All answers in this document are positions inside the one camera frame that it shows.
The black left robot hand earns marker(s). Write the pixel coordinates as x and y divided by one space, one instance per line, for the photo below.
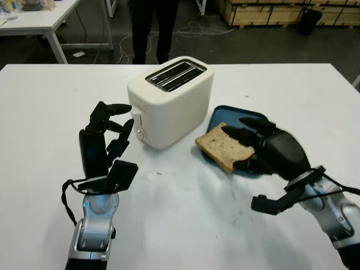
92 154

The white metal frame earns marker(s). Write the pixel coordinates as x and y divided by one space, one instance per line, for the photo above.
356 83

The black waste bin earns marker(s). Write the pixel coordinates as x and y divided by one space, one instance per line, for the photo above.
309 22

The brown bread slice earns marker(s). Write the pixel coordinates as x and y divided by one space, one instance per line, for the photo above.
219 143

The wooden shipping crate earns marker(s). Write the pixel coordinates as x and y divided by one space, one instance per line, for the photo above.
340 12
261 14

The person in dark clothes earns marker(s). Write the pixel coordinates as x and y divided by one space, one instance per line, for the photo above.
142 28

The white office table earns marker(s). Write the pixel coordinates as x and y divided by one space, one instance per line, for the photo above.
28 24

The clear bottle yellow label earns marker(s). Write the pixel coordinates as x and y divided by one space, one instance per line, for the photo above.
9 9

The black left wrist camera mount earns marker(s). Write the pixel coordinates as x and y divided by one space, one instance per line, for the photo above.
122 175

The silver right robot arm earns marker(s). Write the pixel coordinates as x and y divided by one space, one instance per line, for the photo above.
343 222

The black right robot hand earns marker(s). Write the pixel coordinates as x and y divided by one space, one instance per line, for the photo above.
284 152

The dark blue plastic tray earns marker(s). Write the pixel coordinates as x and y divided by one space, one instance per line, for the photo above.
225 115

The white two-slot toaster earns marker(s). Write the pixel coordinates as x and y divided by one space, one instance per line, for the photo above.
174 118

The small white floor sheet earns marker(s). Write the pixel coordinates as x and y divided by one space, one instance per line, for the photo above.
79 54

